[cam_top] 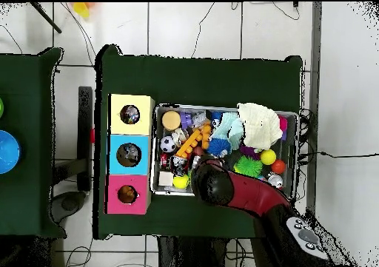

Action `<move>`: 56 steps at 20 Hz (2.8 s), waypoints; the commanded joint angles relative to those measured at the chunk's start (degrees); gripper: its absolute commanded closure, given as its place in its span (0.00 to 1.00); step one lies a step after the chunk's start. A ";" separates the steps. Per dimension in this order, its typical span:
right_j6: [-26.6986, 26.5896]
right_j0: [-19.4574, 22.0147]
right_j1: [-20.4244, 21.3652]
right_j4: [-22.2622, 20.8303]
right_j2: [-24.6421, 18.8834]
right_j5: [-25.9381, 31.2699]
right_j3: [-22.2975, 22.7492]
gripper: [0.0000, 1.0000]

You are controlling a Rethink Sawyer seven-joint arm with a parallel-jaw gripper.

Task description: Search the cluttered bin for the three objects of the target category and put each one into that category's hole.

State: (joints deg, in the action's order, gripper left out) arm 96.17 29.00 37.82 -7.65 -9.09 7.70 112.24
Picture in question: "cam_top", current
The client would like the mint green cloth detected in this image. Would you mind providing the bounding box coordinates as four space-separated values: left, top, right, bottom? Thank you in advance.
212 112 245 152

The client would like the multicolour cartoon print cloth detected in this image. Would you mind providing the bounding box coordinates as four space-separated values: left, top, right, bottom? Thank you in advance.
121 106 140 124

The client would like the cream yellow cloth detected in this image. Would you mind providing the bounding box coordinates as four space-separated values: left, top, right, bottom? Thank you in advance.
238 102 284 152

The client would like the yellow rubber duck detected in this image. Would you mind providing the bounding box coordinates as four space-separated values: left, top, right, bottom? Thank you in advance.
119 186 137 203

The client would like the shallow clear mesh bin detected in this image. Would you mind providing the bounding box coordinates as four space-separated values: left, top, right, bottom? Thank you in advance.
150 104 299 203

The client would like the wooden box with three holes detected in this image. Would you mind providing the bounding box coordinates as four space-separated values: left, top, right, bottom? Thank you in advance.
105 93 155 216

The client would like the orange plastic toy brick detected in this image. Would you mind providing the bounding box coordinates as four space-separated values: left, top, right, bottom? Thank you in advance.
176 124 213 160

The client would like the peach orange ball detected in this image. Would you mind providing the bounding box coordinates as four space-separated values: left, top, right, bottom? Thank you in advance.
162 111 181 132

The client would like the yellow ball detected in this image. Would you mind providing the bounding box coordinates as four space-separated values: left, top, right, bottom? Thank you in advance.
172 174 190 190
260 149 277 166

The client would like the small wooden cube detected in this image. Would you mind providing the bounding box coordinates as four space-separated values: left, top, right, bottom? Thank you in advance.
158 171 175 187

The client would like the large light green spiky ball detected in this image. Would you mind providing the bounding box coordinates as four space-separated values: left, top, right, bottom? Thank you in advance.
234 155 264 179

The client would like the orange red ball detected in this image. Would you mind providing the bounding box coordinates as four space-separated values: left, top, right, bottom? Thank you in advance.
271 159 287 175

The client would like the black chair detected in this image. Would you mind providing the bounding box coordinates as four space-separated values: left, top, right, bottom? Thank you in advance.
52 86 95 223

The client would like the grey metal beam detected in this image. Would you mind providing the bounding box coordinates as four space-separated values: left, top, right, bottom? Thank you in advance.
303 1 323 220

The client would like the green cloth side table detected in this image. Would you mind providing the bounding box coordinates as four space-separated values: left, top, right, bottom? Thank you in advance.
0 47 65 238

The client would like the yellow floor object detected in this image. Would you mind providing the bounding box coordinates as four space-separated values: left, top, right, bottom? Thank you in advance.
72 2 93 19

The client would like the blue round disc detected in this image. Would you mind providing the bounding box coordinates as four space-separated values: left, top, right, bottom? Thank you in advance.
0 129 21 175

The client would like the black rod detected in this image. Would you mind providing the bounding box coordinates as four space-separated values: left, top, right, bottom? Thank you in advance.
29 2 63 34

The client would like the black cable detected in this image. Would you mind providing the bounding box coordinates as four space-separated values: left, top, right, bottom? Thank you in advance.
190 1 217 59
298 108 379 166

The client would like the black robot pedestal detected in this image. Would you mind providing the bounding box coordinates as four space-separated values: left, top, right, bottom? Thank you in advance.
156 236 255 267

